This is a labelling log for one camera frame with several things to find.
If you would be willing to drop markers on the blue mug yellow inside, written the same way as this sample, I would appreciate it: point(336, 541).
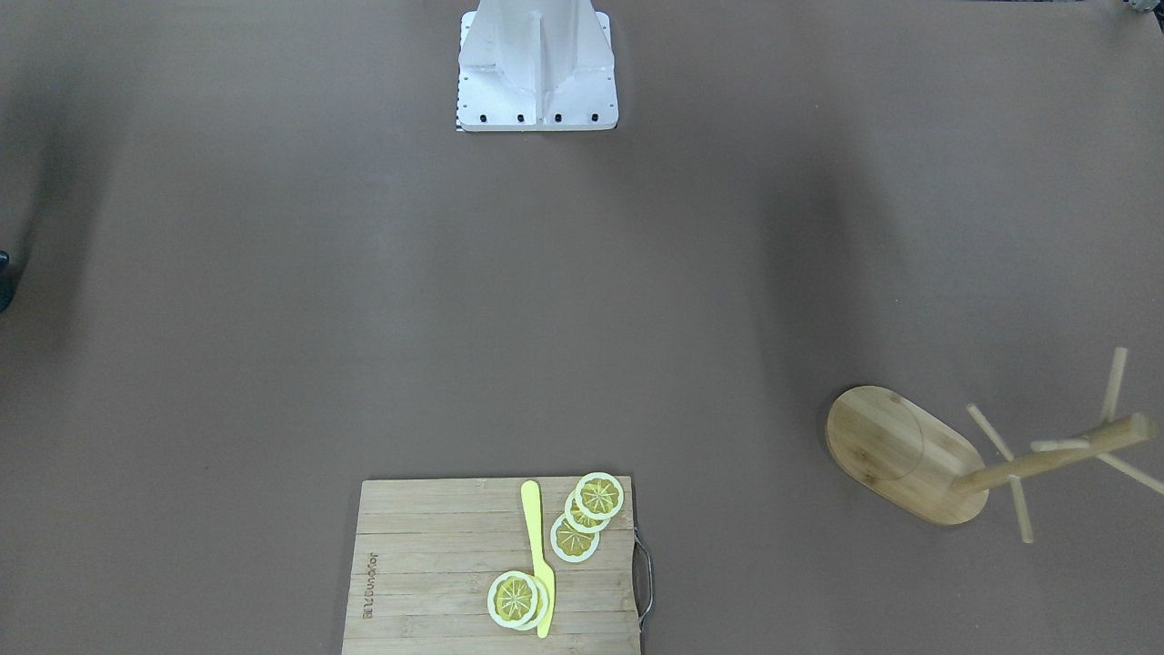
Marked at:
point(7, 285)

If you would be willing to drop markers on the wooden cup storage rack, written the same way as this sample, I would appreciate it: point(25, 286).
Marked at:
point(910, 458)

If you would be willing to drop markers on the lemon slice top outer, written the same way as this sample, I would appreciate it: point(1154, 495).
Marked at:
point(599, 496)

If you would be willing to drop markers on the yellow plastic knife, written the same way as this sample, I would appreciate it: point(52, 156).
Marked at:
point(531, 504)

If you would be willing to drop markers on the lemon slice middle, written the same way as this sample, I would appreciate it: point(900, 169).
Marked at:
point(579, 520)

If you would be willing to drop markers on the lemon slice lower of three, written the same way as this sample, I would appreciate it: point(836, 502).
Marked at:
point(571, 544)

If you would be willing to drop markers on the lemon slice under front one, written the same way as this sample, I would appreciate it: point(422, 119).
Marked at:
point(543, 598)

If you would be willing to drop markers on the bamboo cutting board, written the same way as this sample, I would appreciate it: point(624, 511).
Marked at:
point(427, 551)

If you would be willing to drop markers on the lemon slice front by knife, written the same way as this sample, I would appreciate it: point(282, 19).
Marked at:
point(511, 599)

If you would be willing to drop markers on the white metal mount base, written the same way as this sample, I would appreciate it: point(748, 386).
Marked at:
point(536, 66)

